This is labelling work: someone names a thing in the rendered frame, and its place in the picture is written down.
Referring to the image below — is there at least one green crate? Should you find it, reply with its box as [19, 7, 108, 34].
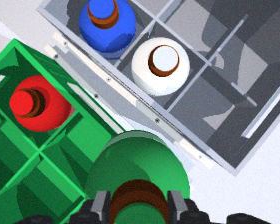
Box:
[0, 39, 126, 224]

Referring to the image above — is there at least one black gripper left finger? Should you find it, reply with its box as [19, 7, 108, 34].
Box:
[13, 191, 111, 224]

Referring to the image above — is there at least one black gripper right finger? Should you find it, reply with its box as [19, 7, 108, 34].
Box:
[167, 190, 272, 224]

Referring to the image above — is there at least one white bottle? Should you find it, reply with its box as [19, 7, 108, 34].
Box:
[131, 37, 189, 97]

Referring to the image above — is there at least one red bottle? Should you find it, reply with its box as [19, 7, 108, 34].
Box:
[10, 75, 76, 132]

